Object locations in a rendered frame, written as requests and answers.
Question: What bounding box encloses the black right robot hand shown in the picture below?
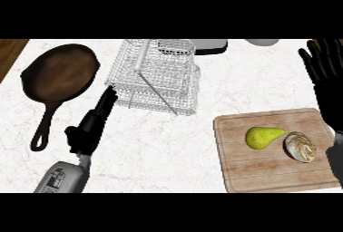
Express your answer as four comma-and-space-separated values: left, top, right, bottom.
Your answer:
297, 39, 343, 134

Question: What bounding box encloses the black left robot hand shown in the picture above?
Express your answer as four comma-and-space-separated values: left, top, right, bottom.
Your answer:
63, 84, 119, 157

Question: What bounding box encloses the swirl frosted cupcake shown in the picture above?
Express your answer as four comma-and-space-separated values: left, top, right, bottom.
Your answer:
282, 130, 317, 164

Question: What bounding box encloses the wooden cutting board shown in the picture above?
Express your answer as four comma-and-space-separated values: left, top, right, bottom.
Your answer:
211, 107, 343, 194

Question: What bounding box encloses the dark cast iron skillet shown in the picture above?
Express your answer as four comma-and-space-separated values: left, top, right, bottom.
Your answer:
19, 43, 101, 152

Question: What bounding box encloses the pale grey round object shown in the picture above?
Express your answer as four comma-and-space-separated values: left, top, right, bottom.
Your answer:
243, 39, 280, 47

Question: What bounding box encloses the green pear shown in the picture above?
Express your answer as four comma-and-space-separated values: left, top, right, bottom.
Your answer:
243, 126, 288, 150

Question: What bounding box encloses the grey and black appliance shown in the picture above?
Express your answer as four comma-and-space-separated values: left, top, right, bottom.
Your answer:
189, 39, 229, 56

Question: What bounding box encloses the brown wooden surface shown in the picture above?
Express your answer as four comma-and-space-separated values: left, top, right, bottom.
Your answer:
0, 39, 30, 83

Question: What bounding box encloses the white wire tiered basket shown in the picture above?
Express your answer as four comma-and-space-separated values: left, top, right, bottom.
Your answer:
104, 39, 202, 117

